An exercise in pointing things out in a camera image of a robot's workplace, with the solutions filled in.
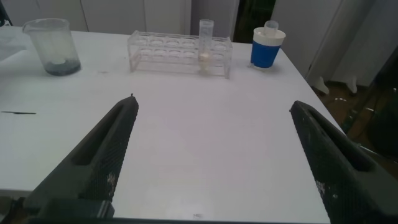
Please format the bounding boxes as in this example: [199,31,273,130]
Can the brown metal frame stand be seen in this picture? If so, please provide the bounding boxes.
[341,46,398,181]

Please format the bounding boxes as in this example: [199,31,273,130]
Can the white screen foot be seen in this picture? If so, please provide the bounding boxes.
[310,75,330,96]
[344,77,359,95]

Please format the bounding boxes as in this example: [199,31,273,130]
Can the white folding partition screen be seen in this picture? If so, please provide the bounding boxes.
[270,0,398,88]
[0,0,240,41]

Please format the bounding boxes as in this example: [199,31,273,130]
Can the red pigment test tube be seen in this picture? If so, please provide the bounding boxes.
[263,20,279,35]

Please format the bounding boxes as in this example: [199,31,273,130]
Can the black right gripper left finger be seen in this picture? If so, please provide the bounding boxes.
[23,95,140,218]

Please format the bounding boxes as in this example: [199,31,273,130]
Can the white blue paper cup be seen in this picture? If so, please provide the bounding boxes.
[250,26,286,70]

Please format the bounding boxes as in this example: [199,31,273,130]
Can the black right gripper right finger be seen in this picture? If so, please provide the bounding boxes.
[289,100,398,224]

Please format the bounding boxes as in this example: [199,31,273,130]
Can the clear plastic beaker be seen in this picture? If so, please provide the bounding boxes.
[22,17,82,77]

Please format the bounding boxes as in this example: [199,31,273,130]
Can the chrome floor bar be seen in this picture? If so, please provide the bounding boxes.
[334,98,376,113]

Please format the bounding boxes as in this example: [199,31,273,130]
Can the white pigment test tube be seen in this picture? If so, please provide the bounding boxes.
[198,19,215,75]

